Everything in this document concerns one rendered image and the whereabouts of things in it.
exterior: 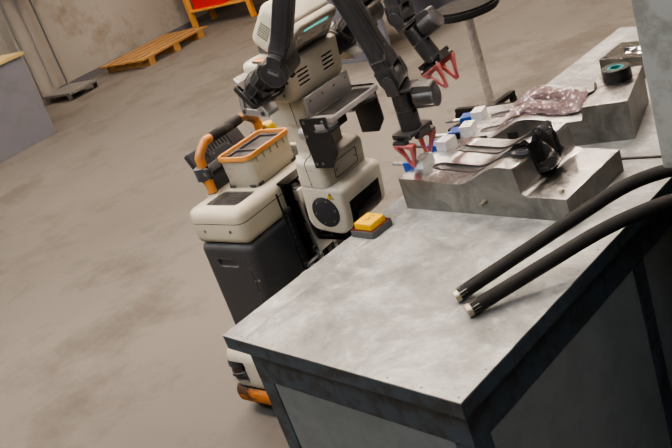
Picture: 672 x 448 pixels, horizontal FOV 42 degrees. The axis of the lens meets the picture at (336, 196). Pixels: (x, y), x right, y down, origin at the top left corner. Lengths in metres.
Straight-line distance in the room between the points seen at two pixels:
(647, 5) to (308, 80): 1.34
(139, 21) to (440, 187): 10.16
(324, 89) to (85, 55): 9.13
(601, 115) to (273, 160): 1.09
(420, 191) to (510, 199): 0.28
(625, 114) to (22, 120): 7.27
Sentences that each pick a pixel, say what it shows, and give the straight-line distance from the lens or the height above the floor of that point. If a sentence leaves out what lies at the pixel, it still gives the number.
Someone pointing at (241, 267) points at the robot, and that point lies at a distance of 2.86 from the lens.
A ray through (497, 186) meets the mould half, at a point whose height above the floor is 0.88.
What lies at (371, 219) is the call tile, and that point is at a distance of 2.27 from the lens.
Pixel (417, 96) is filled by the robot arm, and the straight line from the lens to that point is 2.26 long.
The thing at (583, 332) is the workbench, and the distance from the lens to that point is 1.94.
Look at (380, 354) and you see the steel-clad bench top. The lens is 1.78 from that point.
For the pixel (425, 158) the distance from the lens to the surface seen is 2.34.
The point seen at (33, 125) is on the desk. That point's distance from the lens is 9.07.
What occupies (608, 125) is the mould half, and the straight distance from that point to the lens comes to 2.42.
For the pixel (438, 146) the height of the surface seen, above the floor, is 0.90.
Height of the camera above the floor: 1.74
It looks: 21 degrees down
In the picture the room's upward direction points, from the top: 19 degrees counter-clockwise
